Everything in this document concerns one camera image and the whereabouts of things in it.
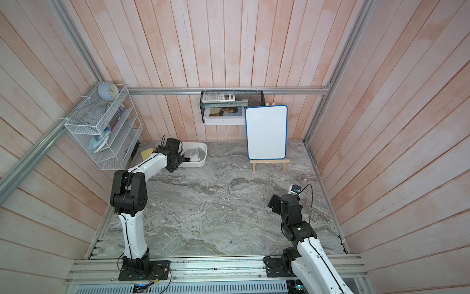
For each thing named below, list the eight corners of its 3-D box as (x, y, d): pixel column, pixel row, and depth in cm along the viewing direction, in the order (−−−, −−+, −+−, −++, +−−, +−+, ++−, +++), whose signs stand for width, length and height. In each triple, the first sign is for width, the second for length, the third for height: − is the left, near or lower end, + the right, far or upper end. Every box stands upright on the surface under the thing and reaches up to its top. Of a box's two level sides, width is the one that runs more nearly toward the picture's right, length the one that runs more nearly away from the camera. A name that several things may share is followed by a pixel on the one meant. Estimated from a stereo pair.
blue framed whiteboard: (244, 169, 109) (248, 122, 81) (243, 153, 117) (247, 105, 89) (279, 169, 109) (296, 122, 81) (276, 153, 117) (290, 105, 89)
